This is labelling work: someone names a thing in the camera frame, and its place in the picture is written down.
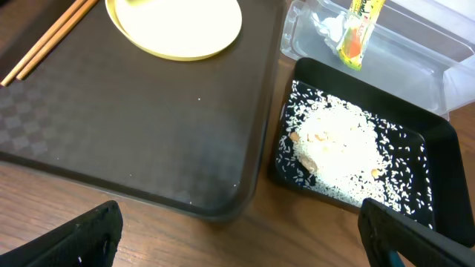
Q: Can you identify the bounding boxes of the spilled rice food waste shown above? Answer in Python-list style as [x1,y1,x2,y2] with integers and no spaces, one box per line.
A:
[273,80,436,229]

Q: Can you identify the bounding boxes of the green yellow snack wrapper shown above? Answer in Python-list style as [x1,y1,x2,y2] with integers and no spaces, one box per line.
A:
[337,0,385,70]

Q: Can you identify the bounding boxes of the clear plastic bin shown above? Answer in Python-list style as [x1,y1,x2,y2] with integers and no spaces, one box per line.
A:
[281,1,474,117]

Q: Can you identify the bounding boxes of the wooden chopstick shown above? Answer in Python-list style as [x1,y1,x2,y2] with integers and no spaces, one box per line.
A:
[1,0,98,85]
[1,0,85,87]

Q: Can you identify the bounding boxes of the yellow round plate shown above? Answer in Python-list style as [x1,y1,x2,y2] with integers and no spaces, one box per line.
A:
[105,0,243,62]

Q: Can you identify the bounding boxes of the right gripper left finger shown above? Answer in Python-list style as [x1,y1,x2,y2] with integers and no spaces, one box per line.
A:
[1,200,123,267]

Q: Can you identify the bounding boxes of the dark brown serving tray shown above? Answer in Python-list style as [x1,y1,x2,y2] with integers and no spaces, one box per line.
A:
[1,1,285,220]

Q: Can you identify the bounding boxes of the wooden chopstick right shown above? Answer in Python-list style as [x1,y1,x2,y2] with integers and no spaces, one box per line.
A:
[1,0,98,85]

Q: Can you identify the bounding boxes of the wooden chopstick left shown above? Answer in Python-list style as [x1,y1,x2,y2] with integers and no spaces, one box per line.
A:
[1,0,85,87]

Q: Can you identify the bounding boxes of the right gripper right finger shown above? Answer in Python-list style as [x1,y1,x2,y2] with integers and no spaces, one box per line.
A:
[358,198,474,267]

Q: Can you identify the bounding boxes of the black rectangular tray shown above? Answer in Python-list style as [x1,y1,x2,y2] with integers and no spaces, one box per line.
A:
[292,58,474,248]

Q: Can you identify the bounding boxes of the white tissue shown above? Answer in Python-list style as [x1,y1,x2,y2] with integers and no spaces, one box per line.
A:
[311,13,347,55]

